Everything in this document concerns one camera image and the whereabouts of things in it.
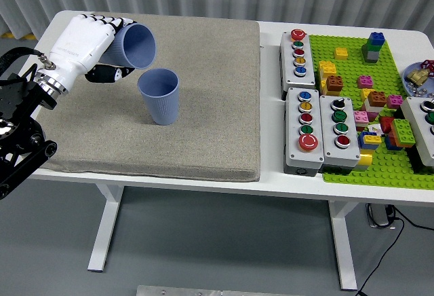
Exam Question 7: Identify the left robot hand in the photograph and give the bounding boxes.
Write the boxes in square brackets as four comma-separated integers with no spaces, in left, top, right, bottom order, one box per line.
[42,13,138,90]

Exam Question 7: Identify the blue ribbed cup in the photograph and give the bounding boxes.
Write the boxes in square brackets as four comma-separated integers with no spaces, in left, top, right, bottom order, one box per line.
[137,68,180,126]
[100,22,158,71]

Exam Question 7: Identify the grey-brown mat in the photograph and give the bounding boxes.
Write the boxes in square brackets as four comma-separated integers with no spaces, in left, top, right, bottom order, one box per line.
[35,12,261,182]

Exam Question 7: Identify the white table leg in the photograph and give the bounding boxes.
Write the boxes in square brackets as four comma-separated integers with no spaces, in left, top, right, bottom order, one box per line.
[328,200,359,291]
[87,182,125,272]

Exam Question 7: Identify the five-button box, small stop button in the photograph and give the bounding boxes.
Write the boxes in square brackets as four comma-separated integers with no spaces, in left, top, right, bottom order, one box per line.
[279,29,317,101]

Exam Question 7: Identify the five-button box, large stop button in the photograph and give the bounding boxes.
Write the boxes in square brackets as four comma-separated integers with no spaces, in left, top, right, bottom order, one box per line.
[283,87,325,177]

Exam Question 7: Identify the brown toy brick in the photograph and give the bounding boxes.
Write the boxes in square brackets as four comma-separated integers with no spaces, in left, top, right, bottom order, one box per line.
[367,91,387,109]
[325,75,344,97]

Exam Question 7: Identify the green brick baseplate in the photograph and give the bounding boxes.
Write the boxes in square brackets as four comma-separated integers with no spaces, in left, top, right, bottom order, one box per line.
[307,34,434,191]

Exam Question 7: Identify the four-button box, black knob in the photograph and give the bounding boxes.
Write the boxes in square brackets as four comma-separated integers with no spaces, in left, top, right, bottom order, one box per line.
[319,94,361,174]

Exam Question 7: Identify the blue toy brick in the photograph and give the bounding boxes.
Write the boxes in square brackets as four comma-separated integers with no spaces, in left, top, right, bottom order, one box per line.
[368,31,387,48]

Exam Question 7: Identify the white toy brick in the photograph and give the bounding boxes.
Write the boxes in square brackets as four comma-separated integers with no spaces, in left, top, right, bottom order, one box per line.
[363,100,386,114]

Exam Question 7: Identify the blue and yellow brick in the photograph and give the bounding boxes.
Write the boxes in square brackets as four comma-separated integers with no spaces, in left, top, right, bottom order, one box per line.
[358,131,382,151]

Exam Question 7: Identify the red toy brick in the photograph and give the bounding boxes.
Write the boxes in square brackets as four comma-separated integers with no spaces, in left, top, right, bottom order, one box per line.
[378,115,396,134]

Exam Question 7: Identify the blue plate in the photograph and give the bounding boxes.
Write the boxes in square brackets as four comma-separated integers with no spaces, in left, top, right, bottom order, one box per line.
[402,62,434,97]

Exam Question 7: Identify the light green toy brick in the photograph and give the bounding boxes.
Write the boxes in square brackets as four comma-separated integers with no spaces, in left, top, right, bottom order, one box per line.
[390,118,416,147]

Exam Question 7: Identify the gold metal fitting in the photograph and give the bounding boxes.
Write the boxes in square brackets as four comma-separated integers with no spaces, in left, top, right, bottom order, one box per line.
[406,68,429,85]

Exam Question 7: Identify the grey power adapter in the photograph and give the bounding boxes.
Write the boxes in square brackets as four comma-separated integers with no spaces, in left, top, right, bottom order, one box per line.
[366,203,396,229]

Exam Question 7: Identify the white-topped button control box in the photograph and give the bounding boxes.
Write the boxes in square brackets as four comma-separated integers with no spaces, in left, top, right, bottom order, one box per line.
[401,96,434,168]

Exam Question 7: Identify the black power cable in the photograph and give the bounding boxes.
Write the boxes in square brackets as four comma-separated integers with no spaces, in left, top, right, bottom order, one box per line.
[352,217,405,296]
[393,206,434,232]

